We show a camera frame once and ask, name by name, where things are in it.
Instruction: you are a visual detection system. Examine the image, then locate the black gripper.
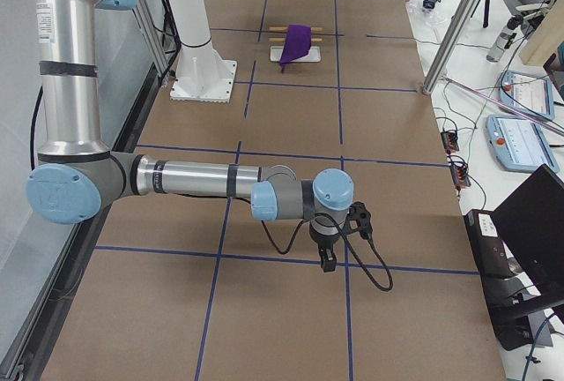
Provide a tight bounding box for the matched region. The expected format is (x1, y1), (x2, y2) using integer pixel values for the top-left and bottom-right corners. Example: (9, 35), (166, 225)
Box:
(309, 220), (341, 273)

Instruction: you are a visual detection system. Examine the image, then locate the purple microfiber towel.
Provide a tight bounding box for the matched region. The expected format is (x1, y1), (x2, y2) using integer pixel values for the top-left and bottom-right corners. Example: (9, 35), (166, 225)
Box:
(279, 25), (312, 72)

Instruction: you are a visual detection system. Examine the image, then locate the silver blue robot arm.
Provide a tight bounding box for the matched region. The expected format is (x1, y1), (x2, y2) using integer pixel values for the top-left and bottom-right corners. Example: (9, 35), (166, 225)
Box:
(26, 0), (359, 272)

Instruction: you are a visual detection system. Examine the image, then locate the white wooden towel rack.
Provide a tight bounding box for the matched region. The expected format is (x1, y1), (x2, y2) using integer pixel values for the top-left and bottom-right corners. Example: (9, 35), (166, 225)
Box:
(269, 25), (323, 67)

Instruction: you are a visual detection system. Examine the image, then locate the orange connector block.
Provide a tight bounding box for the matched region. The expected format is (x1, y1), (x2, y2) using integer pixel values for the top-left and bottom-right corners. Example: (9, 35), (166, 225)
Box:
(441, 131), (459, 154)
(447, 155), (471, 191)

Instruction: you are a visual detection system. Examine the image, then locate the black laptop on stand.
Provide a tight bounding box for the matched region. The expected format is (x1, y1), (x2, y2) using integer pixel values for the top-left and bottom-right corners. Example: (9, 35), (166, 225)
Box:
(464, 164), (563, 350)

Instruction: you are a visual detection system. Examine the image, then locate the near blue teach pendant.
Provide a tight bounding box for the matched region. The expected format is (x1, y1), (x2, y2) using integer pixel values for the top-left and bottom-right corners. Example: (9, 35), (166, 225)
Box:
(486, 115), (560, 173)

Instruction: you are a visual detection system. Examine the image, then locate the blue teach pendant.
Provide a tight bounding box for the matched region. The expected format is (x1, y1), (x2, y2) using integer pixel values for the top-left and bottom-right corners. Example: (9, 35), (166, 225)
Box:
(499, 71), (555, 121)
(486, 115), (560, 173)

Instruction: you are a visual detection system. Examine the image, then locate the far blue teach pendant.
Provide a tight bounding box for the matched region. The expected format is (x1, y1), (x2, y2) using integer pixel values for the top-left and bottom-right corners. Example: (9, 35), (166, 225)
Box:
(499, 71), (555, 121)

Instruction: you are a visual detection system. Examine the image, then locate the clear water bottle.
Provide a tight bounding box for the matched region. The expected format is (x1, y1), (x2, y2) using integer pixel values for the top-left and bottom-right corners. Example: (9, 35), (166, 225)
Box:
(486, 14), (523, 63)

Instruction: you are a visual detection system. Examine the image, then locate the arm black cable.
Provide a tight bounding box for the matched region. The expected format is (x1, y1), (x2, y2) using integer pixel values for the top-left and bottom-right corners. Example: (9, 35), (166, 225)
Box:
(259, 213), (394, 292)

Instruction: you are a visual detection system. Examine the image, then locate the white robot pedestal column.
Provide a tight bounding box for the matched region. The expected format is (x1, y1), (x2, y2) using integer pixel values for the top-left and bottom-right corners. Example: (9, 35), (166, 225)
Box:
(169, 0), (237, 102)

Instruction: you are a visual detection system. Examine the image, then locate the aluminium frame post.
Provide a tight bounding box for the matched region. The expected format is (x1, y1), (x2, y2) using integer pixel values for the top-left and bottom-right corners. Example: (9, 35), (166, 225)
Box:
(422, 0), (479, 95)

